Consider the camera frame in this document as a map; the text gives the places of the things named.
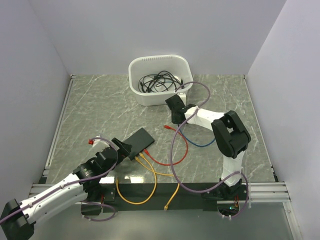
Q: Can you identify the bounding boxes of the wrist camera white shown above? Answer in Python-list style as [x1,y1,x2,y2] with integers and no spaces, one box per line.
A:
[88,136,110,151]
[174,91,187,102]

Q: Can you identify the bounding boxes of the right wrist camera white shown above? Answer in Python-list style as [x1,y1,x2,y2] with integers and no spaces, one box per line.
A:
[174,91,187,102]

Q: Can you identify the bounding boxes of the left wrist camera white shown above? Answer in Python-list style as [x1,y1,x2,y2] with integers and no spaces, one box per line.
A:
[88,136,110,151]

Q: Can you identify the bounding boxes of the black network switch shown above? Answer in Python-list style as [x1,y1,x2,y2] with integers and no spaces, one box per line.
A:
[124,127,155,160]

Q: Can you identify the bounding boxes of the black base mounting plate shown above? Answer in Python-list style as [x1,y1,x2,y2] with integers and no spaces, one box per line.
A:
[80,182,248,216]

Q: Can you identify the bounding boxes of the aluminium frame rail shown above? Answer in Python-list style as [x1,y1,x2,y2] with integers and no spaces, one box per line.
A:
[28,182,291,203]

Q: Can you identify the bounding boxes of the blue ethernet cable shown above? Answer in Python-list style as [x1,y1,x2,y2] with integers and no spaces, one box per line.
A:
[174,122,217,148]

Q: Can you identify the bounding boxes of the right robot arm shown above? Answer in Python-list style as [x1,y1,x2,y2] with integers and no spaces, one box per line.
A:
[165,94,251,200]

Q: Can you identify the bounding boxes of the yellow ethernet cable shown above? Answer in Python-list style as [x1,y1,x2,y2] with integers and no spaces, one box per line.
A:
[138,153,181,211]
[115,157,158,206]

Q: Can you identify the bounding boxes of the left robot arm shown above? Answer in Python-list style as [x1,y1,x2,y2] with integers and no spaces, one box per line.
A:
[0,136,132,240]

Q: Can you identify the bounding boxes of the red ethernet cable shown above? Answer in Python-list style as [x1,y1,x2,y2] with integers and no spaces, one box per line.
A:
[144,124,189,166]

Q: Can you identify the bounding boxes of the tangled black cables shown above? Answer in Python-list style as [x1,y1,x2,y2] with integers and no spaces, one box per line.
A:
[138,70,186,94]

